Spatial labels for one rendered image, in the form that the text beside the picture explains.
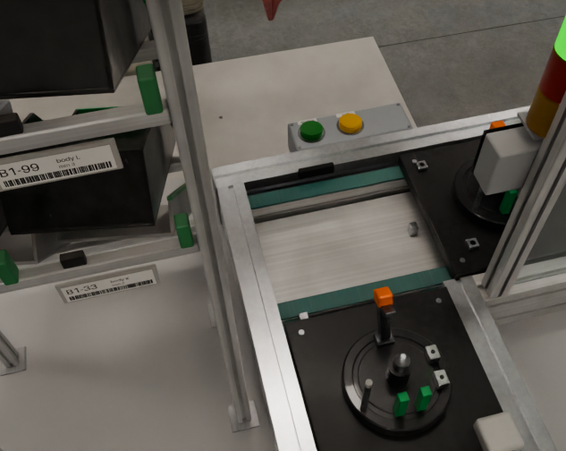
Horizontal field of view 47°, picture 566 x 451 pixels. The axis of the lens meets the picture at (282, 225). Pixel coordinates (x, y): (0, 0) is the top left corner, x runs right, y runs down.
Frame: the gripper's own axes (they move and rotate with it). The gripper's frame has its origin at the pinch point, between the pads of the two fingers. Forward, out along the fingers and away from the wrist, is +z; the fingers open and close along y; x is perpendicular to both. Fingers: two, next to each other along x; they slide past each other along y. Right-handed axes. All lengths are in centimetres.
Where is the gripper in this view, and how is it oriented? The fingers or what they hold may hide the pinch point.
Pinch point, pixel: (269, 12)
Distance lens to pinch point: 93.7
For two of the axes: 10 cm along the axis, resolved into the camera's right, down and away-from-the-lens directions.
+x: -2.4, -7.7, 5.9
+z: 0.2, 6.0, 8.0
